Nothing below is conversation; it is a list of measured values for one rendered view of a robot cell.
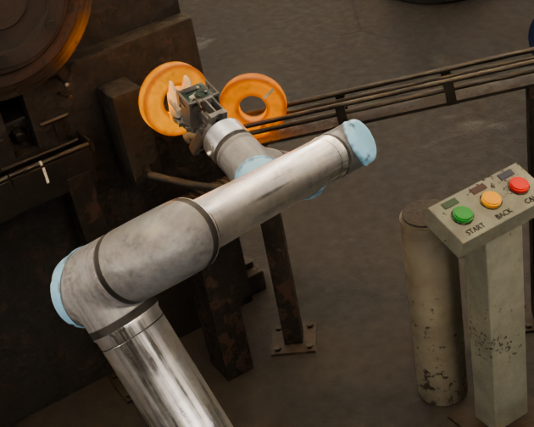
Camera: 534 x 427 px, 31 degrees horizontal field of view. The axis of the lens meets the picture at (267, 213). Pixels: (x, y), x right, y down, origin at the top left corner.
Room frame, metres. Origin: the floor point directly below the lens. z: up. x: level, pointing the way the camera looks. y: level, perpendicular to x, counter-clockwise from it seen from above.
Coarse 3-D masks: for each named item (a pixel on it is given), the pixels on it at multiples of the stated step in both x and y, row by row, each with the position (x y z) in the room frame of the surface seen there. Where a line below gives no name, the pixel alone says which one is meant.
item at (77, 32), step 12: (84, 0) 2.03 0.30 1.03; (84, 12) 2.03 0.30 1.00; (84, 24) 2.03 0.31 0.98; (72, 36) 2.01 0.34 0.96; (72, 48) 2.01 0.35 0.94; (60, 60) 1.99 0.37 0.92; (48, 72) 1.98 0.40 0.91; (24, 84) 1.95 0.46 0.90; (36, 84) 1.96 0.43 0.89; (0, 96) 1.93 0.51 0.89; (12, 96) 1.94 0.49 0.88
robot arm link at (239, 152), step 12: (240, 132) 1.66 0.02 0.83; (228, 144) 1.64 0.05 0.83; (240, 144) 1.63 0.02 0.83; (252, 144) 1.63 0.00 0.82; (216, 156) 1.65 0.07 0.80; (228, 156) 1.62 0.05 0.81; (240, 156) 1.60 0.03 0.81; (252, 156) 1.60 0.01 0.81; (264, 156) 1.59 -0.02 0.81; (276, 156) 1.62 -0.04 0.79; (228, 168) 1.61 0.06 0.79; (240, 168) 1.58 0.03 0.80; (252, 168) 1.57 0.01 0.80
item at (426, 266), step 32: (416, 224) 1.70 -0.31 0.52; (416, 256) 1.69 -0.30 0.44; (448, 256) 1.69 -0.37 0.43; (416, 288) 1.70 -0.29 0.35; (448, 288) 1.68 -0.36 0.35; (416, 320) 1.71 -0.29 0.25; (448, 320) 1.68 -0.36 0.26; (416, 352) 1.72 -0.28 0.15; (448, 352) 1.68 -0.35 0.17; (448, 384) 1.68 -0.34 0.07
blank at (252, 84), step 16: (240, 80) 2.02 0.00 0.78; (256, 80) 2.02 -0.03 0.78; (272, 80) 2.03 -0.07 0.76; (224, 96) 2.03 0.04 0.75; (240, 96) 2.02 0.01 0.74; (256, 96) 2.02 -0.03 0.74; (272, 96) 2.01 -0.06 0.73; (240, 112) 2.04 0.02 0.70; (272, 112) 2.01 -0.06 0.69; (256, 128) 2.02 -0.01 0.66
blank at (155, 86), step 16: (176, 64) 1.89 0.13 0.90; (144, 80) 1.89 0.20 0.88; (160, 80) 1.87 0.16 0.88; (176, 80) 1.89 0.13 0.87; (192, 80) 1.90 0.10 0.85; (144, 96) 1.86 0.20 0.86; (160, 96) 1.87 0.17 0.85; (144, 112) 1.85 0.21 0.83; (160, 112) 1.86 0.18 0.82; (160, 128) 1.86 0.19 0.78; (176, 128) 1.87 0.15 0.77
